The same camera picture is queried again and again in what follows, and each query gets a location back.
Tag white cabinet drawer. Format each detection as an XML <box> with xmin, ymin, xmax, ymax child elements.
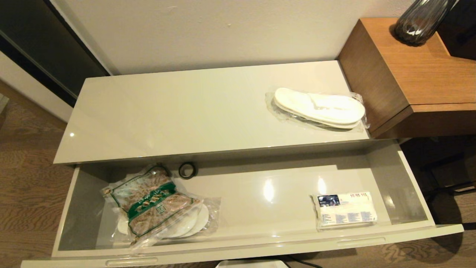
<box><xmin>20</xmin><ymin>141</ymin><xmax>465</xmax><ymax>268</ymax></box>

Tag white slippers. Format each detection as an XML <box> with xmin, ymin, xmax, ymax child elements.
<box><xmin>265</xmin><ymin>87</ymin><xmax>370</xmax><ymax>133</ymax></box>
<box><xmin>116</xmin><ymin>197</ymin><xmax>222</xmax><ymax>240</ymax></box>

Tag green label snack bag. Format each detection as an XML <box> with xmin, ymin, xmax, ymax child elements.
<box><xmin>100</xmin><ymin>166</ymin><xmax>204</xmax><ymax>249</ymax></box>

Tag white tissue pack blue print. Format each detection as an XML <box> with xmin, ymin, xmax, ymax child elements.
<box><xmin>312</xmin><ymin>191</ymin><xmax>379</xmax><ymax>229</ymax></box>

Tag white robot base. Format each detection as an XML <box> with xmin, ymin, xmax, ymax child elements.
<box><xmin>215</xmin><ymin>259</ymin><xmax>290</xmax><ymax>268</ymax></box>

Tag black tape roll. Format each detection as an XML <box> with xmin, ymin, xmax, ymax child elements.
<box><xmin>178</xmin><ymin>162</ymin><xmax>198</xmax><ymax>179</ymax></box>

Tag brown wooden desk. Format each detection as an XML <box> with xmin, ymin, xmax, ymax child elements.
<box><xmin>337</xmin><ymin>18</ymin><xmax>476</xmax><ymax>140</ymax></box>

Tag dark ribbed glass vase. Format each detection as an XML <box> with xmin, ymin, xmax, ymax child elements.
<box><xmin>394</xmin><ymin>0</ymin><xmax>456</xmax><ymax>47</ymax></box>

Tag dark sliding door panel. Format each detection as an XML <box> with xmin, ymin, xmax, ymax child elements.
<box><xmin>0</xmin><ymin>0</ymin><xmax>111</xmax><ymax>108</ymax></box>

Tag black box on desk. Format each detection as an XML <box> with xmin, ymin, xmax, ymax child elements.
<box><xmin>437</xmin><ymin>0</ymin><xmax>476</xmax><ymax>60</ymax></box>

